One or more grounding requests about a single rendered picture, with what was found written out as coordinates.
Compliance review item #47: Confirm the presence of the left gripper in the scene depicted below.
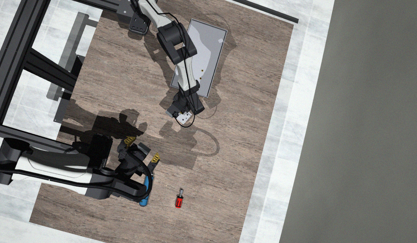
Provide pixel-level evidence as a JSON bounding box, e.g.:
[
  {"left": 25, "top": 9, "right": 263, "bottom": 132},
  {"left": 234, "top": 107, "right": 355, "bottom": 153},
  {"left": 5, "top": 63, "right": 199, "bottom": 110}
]
[{"left": 172, "top": 92, "right": 191, "bottom": 114}]

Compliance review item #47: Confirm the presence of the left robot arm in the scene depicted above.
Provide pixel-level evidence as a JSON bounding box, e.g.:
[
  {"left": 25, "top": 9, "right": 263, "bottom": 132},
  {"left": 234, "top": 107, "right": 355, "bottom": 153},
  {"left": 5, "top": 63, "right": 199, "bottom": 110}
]
[{"left": 130, "top": 0, "right": 205, "bottom": 118}]

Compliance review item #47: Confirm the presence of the red-handled nut driver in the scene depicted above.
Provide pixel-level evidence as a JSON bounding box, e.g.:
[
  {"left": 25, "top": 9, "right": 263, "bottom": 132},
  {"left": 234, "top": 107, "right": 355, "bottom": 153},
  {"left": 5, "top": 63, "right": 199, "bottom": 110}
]
[{"left": 175, "top": 189, "right": 183, "bottom": 208}]

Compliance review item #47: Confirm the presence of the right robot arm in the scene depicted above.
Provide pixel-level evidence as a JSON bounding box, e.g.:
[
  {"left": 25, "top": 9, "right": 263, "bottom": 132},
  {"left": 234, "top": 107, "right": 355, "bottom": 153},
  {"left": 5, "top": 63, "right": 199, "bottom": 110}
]
[{"left": 0, "top": 135, "right": 151, "bottom": 203}]

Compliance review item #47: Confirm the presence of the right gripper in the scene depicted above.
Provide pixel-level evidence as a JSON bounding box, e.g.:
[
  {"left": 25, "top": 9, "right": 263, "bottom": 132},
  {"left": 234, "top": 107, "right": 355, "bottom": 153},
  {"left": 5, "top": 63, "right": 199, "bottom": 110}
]
[{"left": 115, "top": 136, "right": 160, "bottom": 179}]

